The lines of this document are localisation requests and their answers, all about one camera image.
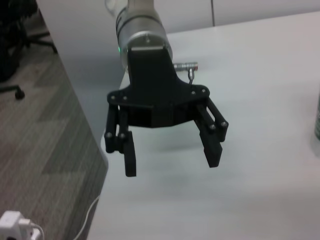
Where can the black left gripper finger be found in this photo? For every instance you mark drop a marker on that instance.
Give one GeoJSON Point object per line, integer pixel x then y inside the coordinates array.
{"type": "Point", "coordinates": [212, 147]}

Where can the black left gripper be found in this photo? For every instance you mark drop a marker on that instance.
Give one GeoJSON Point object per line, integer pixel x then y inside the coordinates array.
{"type": "Point", "coordinates": [152, 87]}

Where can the clear green-label water bottle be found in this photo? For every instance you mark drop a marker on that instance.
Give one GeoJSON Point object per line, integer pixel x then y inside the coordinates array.
{"type": "Point", "coordinates": [317, 120]}

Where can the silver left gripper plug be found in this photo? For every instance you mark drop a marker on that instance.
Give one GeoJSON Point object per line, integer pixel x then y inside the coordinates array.
{"type": "Point", "coordinates": [186, 66]}

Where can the white power adapter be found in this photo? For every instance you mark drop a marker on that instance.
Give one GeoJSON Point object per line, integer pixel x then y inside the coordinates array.
{"type": "Point", "coordinates": [15, 226]}

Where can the black office chair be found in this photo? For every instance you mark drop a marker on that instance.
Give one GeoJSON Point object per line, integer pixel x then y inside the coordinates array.
{"type": "Point", "coordinates": [10, 37]}

